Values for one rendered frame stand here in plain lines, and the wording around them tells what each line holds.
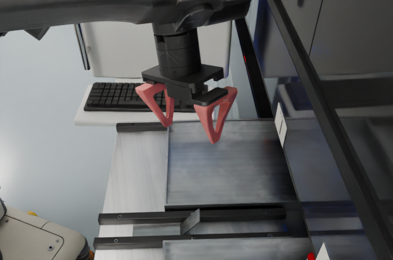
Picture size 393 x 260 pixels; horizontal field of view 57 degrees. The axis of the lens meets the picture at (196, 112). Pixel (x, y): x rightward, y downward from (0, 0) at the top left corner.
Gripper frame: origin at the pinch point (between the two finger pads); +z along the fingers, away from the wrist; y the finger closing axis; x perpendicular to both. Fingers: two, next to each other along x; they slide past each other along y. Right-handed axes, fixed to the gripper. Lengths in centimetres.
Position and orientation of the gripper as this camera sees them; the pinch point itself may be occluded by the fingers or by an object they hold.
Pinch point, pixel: (189, 128)
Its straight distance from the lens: 53.3
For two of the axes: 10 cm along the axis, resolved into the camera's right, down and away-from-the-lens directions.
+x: -6.7, 3.9, -6.3
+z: 1.2, 8.9, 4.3
